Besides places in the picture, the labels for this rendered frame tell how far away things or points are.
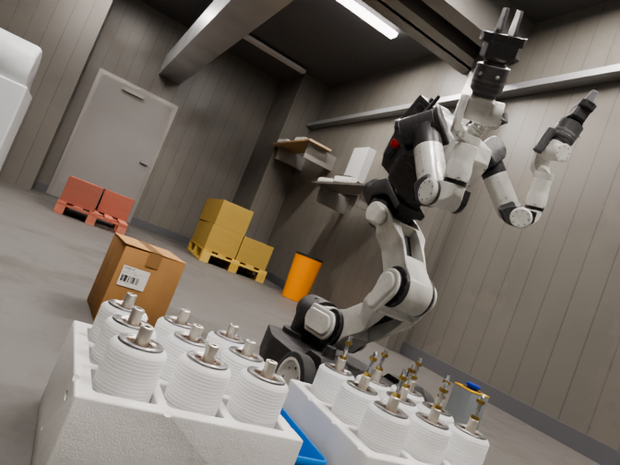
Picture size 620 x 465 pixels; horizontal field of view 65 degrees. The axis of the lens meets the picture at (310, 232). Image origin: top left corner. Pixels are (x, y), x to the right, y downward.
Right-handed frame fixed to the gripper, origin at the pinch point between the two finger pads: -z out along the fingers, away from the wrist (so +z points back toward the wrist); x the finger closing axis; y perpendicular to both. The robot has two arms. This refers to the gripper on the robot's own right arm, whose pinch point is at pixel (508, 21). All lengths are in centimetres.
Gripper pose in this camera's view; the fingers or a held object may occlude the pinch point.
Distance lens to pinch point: 146.9
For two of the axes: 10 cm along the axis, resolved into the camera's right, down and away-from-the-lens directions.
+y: 0.9, 4.7, -8.8
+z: -1.9, 8.7, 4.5
